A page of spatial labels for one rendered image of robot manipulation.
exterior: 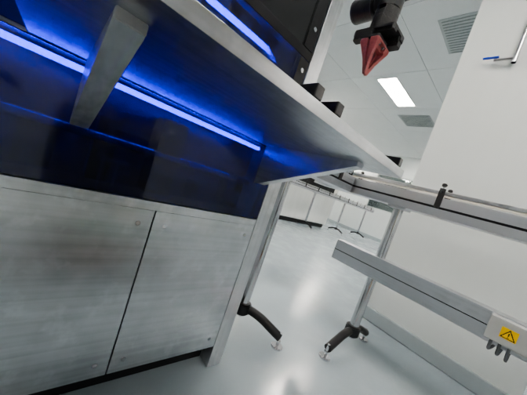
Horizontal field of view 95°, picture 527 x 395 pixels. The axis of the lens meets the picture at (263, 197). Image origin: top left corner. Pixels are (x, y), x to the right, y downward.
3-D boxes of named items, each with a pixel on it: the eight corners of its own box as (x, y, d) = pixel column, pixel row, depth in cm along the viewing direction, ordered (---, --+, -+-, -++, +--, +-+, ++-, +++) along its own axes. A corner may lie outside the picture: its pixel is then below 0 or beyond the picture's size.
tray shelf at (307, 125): (31, 41, 48) (34, 30, 48) (274, 153, 95) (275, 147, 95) (-51, -157, 12) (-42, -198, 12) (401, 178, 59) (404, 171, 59)
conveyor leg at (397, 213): (339, 331, 136) (387, 203, 130) (347, 328, 142) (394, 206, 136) (353, 342, 129) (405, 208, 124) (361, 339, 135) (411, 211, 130)
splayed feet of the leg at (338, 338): (314, 353, 122) (324, 327, 121) (358, 334, 156) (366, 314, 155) (327, 365, 116) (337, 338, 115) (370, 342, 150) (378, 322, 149)
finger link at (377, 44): (353, 82, 66) (366, 48, 65) (379, 81, 61) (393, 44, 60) (341, 69, 62) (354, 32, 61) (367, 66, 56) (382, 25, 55)
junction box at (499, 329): (482, 335, 92) (491, 313, 92) (483, 332, 96) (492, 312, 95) (527, 359, 83) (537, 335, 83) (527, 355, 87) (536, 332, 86)
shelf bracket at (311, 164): (253, 182, 82) (266, 145, 81) (259, 183, 84) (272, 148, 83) (339, 213, 57) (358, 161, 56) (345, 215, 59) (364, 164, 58)
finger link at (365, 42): (361, 81, 64) (374, 47, 64) (388, 80, 59) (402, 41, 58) (349, 68, 60) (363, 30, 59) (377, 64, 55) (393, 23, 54)
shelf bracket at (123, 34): (69, 123, 48) (86, 59, 48) (87, 128, 50) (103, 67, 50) (78, 137, 23) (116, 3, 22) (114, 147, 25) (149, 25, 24)
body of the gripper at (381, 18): (363, 52, 66) (373, 25, 65) (401, 46, 58) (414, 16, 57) (351, 38, 61) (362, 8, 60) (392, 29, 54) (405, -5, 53)
